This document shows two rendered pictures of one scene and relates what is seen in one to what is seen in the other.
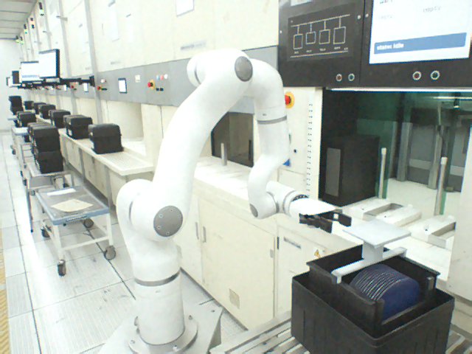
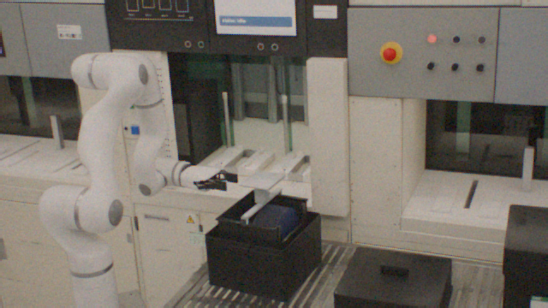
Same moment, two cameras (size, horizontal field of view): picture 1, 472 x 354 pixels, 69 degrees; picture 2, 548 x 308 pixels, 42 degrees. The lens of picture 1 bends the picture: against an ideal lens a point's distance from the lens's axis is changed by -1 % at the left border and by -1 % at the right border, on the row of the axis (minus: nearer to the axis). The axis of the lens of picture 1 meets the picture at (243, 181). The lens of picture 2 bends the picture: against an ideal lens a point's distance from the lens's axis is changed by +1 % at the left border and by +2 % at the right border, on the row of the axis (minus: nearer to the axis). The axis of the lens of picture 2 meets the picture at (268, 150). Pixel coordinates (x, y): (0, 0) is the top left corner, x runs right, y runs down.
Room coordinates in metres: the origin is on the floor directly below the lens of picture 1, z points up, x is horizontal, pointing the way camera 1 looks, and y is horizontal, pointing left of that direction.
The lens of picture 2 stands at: (-0.98, 0.74, 1.92)
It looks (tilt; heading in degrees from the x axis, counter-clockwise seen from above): 20 degrees down; 328
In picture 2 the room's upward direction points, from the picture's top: 3 degrees counter-clockwise
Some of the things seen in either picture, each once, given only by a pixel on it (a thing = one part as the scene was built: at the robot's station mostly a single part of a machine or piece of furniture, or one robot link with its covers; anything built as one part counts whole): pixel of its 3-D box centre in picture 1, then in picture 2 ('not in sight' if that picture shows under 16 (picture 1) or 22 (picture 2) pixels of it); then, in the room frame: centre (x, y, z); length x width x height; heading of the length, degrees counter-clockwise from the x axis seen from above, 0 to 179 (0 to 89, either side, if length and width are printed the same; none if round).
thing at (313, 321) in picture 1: (366, 316); (265, 248); (0.75, -0.30, 0.85); 0.28 x 0.28 x 0.17; 29
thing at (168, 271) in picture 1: (147, 226); (75, 227); (0.83, 0.25, 1.07); 0.19 x 0.12 x 0.24; 36
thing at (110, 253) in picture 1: (74, 223); not in sight; (2.91, 1.52, 0.24); 0.97 x 0.52 x 0.48; 37
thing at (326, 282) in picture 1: (369, 288); (264, 225); (0.75, -0.30, 0.93); 0.24 x 0.20 x 0.32; 119
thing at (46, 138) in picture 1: (46, 138); not in sight; (4.04, 2.29, 0.85); 0.30 x 0.28 x 0.26; 34
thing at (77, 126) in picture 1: (80, 127); not in sight; (4.36, 2.03, 0.93); 0.30 x 0.28 x 0.26; 38
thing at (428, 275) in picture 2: not in sight; (394, 285); (0.36, -0.49, 0.83); 0.29 x 0.29 x 0.13; 36
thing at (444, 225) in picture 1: (450, 231); (304, 166); (1.14, -0.74, 0.89); 0.22 x 0.21 x 0.04; 125
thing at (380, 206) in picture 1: (384, 211); (241, 160); (1.37, -0.59, 0.89); 0.22 x 0.21 x 0.04; 125
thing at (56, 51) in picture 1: (67, 69); not in sight; (3.70, 1.77, 1.59); 0.50 x 0.41 x 0.36; 125
